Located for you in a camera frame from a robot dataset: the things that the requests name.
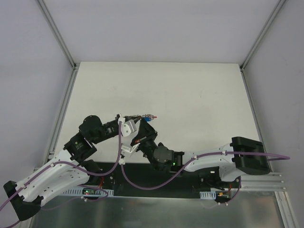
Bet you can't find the silver keyring chain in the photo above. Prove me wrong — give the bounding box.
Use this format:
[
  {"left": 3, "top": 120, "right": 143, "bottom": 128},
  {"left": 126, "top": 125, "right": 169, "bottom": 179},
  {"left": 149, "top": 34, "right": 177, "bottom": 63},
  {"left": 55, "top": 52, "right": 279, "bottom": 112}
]
[{"left": 128, "top": 114, "right": 155, "bottom": 122}]

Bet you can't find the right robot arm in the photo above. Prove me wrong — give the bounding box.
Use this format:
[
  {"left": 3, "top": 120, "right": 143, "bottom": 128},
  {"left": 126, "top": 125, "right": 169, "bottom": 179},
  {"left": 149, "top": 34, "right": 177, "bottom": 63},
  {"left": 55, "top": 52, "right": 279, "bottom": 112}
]
[{"left": 131, "top": 120, "right": 270, "bottom": 188}]

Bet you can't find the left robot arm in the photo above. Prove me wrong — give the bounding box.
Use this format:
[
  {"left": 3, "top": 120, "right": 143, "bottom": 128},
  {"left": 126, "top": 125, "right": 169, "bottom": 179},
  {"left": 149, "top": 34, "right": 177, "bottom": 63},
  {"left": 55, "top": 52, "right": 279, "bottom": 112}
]
[{"left": 1, "top": 114, "right": 145, "bottom": 221}]

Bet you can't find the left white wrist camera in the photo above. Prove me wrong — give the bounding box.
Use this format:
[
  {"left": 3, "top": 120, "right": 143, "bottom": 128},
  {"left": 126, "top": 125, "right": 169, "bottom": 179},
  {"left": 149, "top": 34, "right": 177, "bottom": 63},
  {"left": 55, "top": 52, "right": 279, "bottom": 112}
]
[{"left": 117, "top": 114, "right": 139, "bottom": 137}]

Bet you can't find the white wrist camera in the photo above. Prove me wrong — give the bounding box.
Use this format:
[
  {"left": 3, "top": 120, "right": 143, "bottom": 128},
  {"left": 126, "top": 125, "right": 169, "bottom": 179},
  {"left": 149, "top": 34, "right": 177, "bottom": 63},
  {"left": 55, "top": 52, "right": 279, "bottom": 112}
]
[
  {"left": 117, "top": 114, "right": 139, "bottom": 137},
  {"left": 118, "top": 143, "right": 140, "bottom": 165}
]

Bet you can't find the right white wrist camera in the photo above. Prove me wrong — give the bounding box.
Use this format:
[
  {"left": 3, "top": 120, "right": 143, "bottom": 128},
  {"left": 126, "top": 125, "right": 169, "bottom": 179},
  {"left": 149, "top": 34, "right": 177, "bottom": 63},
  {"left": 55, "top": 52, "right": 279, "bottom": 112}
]
[{"left": 118, "top": 143, "right": 140, "bottom": 165}]

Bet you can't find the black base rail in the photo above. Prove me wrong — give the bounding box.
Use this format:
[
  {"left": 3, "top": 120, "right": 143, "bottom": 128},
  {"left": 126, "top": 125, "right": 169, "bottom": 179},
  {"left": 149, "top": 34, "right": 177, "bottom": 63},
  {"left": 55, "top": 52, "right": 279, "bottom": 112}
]
[{"left": 84, "top": 163, "right": 239, "bottom": 199}]

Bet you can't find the left cable duct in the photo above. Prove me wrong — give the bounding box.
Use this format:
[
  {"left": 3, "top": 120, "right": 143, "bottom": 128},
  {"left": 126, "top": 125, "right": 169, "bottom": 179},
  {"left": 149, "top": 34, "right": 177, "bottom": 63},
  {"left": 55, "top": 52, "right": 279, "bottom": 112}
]
[{"left": 62, "top": 186, "right": 114, "bottom": 197}]

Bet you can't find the cable duct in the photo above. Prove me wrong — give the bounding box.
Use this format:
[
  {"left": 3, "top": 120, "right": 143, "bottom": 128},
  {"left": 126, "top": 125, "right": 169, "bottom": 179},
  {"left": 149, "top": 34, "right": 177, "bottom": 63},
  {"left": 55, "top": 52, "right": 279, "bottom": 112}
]
[
  {"left": 62, "top": 186, "right": 114, "bottom": 197},
  {"left": 199, "top": 190, "right": 231, "bottom": 200}
]

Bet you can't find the left aluminium frame post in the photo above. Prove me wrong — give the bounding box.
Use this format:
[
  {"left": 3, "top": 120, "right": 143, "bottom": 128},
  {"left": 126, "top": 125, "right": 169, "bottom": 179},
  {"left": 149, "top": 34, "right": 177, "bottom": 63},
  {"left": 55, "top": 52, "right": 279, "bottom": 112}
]
[{"left": 37, "top": 0, "right": 80, "bottom": 71}]

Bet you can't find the aluminium frame post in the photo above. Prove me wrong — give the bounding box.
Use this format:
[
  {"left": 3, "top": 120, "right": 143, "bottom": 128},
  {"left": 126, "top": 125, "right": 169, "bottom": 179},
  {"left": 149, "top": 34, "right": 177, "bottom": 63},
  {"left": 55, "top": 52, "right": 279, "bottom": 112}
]
[
  {"left": 239, "top": 0, "right": 285, "bottom": 71},
  {"left": 37, "top": 0, "right": 80, "bottom": 71}
]

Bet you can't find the right cable duct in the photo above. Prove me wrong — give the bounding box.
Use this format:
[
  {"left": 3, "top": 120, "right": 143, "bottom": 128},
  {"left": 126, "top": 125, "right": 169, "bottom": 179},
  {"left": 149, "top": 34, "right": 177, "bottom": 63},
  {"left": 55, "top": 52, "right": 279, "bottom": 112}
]
[{"left": 199, "top": 190, "right": 231, "bottom": 200}]

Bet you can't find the right aluminium frame post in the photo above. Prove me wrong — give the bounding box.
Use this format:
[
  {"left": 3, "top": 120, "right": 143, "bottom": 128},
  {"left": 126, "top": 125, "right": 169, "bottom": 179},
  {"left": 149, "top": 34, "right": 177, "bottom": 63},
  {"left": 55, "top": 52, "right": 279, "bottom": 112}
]
[{"left": 239, "top": 0, "right": 285, "bottom": 71}]

